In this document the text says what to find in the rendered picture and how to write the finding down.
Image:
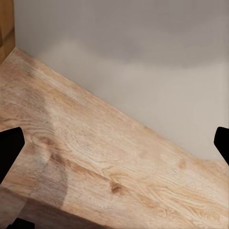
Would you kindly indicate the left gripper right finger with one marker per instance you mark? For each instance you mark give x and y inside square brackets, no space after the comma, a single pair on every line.
[221,141]

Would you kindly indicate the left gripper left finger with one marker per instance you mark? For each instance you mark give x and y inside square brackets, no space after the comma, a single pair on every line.
[11,143]

